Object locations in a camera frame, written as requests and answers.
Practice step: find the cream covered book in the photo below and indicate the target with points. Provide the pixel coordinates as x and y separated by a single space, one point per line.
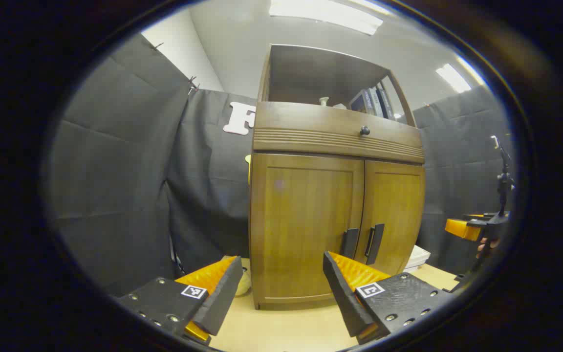
421 253

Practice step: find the pale yellow plush toy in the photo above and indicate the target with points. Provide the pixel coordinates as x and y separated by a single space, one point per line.
243 284

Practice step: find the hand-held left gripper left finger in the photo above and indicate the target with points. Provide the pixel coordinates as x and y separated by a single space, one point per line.
223 298

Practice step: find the black backdrop cloth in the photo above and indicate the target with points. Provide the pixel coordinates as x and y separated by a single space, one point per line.
115 171

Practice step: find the wooden double-door shoe cabinet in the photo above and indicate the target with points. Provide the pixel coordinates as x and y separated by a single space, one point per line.
311 122

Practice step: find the small ceiling light panel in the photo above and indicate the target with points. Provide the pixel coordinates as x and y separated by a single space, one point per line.
452 78

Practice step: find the white book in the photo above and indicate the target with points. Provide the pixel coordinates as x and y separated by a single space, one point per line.
414 265

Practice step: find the large ceiling light panel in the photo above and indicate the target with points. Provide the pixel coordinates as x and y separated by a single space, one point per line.
325 15

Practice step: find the small white vase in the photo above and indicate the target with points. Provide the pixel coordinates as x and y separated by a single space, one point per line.
324 101

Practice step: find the round black drawer knob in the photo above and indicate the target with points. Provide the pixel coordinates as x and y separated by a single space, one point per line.
364 130

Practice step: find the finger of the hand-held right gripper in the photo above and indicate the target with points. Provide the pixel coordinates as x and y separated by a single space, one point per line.
462 229

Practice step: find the wooden cabinet door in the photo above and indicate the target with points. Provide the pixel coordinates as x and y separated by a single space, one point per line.
301 220
399 210

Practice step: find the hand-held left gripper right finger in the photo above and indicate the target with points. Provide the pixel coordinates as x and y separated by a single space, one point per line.
342 298

